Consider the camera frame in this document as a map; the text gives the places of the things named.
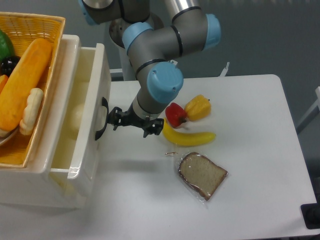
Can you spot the orange baguette bread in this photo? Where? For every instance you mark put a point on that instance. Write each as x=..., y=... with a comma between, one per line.
x=25, y=76

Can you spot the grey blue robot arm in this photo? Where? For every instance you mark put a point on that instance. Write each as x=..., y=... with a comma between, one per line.
x=150, y=52

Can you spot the cream twisted bread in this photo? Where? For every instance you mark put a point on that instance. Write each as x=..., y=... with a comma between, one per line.
x=30, y=112

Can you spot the white drawer cabinet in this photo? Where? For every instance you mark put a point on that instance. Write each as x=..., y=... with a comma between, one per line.
x=33, y=184

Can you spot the white top drawer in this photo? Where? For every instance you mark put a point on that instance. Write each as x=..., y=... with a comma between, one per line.
x=79, y=152

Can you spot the yellow wicker basket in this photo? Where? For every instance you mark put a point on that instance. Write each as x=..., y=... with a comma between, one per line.
x=22, y=29

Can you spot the white onion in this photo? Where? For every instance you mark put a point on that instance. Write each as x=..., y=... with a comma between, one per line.
x=75, y=118

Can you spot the wrapped bread slice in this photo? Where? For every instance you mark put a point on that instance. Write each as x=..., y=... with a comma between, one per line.
x=199, y=175

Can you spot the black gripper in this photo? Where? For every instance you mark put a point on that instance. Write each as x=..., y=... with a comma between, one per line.
x=116, y=117

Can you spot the red bell pepper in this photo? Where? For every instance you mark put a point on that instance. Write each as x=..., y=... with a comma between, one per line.
x=175, y=115

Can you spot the dark purple fruit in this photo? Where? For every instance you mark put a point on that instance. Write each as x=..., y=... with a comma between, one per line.
x=8, y=64

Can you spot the yellow banana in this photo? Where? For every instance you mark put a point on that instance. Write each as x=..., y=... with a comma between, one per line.
x=186, y=139

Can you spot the yellow bell pepper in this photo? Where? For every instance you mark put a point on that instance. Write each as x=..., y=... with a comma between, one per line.
x=198, y=108

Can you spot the black device at edge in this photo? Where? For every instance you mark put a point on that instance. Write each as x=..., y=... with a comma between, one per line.
x=311, y=215

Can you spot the green fruit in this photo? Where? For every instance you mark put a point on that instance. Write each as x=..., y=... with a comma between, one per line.
x=6, y=46

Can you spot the brown twist tie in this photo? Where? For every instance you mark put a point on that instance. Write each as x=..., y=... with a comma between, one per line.
x=171, y=154

